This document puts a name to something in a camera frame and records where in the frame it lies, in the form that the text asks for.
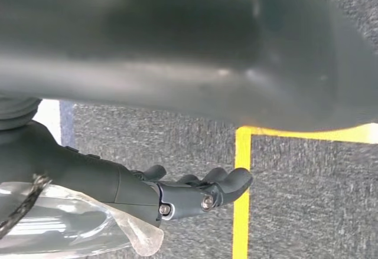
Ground braided black cable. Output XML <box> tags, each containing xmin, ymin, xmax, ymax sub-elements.
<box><xmin>0</xmin><ymin>173</ymin><xmax>51</xmax><ymax>239</ymax></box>

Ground clear plastic cover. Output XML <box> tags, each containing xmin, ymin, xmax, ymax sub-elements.
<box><xmin>0</xmin><ymin>182</ymin><xmax>165</xmax><ymax>258</ymax></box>

